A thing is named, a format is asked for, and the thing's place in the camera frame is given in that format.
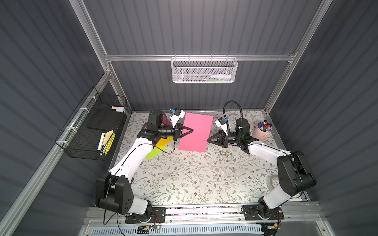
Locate magenta paper sheet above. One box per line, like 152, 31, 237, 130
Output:
162, 114, 172, 126
179, 113, 214, 152

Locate yellow paper sheet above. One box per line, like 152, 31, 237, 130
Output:
156, 137, 173, 150

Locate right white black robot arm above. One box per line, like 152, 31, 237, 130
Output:
207, 118, 317, 220

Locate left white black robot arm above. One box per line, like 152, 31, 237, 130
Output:
95, 108, 194, 220

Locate lime green paper sheet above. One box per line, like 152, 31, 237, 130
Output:
146, 146, 167, 160

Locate cup of coloured markers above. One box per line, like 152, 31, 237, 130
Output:
252, 120, 272, 141

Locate white marker in basket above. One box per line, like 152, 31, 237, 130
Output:
209, 74, 232, 81

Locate pink sticky notes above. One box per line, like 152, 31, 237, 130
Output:
111, 106, 125, 113

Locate clear tape roll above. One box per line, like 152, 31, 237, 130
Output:
266, 175, 279, 191

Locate yellow notepad in basket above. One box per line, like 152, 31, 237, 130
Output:
96, 130, 116, 158

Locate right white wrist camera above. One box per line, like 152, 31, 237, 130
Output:
215, 118, 229, 136

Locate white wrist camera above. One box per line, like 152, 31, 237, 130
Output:
215, 118, 229, 136
169, 108, 186, 128

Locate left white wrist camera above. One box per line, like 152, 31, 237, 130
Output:
169, 108, 186, 128

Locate white wire mesh basket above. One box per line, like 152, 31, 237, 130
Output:
170, 56, 238, 83

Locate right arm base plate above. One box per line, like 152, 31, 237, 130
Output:
241, 204, 284, 221

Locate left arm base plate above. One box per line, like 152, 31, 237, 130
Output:
125, 207, 166, 224

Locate black wire wall basket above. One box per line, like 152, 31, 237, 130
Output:
56, 88, 128, 160

